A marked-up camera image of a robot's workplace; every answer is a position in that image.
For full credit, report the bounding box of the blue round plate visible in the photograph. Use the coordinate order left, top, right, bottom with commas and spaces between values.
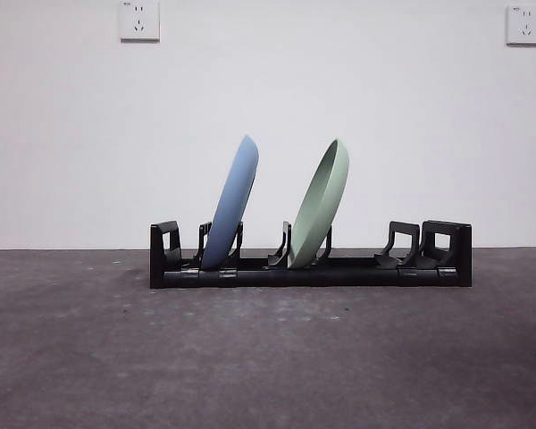
199, 134, 261, 272

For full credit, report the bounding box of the pale green round plate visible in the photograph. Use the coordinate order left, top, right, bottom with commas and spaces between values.
287, 138, 352, 271

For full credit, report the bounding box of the black plastic plate rack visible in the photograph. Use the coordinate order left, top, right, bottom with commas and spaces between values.
149, 219, 473, 288

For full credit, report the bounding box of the white wall socket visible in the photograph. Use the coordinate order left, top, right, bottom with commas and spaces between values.
119, 0, 161, 44
505, 4, 536, 47

